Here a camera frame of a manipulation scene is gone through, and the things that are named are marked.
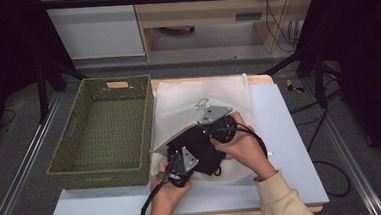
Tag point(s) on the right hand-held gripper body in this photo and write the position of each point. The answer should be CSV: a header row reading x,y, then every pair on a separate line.
x,y
217,114

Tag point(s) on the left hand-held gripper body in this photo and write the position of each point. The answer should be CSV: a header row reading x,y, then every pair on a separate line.
x,y
181,173

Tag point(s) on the black garment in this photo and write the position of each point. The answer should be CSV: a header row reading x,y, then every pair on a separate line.
x,y
201,150

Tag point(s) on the white mesh laundry bag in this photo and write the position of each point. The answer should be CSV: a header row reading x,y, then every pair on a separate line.
x,y
181,98

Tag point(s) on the green woven basket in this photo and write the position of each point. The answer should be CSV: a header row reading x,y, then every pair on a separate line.
x,y
110,132

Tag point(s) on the person's left hand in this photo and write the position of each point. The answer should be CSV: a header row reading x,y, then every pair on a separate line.
x,y
166,202

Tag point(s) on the person's right hand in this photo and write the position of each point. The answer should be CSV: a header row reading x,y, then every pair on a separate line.
x,y
244,151

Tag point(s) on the yellow and black tool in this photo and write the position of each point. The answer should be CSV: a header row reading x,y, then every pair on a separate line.
x,y
292,86

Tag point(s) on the wooden desk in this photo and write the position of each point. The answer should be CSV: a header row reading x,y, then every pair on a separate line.
x,y
199,11

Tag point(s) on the black metal stand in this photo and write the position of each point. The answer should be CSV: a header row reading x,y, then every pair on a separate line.
x,y
42,93
319,79

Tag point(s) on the white cabinet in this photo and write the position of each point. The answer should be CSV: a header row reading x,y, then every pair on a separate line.
x,y
97,29

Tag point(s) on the black curtain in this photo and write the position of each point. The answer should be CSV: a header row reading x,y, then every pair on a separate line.
x,y
4,48
365,43

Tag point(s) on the aluminium floor rail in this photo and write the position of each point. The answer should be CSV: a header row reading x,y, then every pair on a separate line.
x,y
352,157
18,171

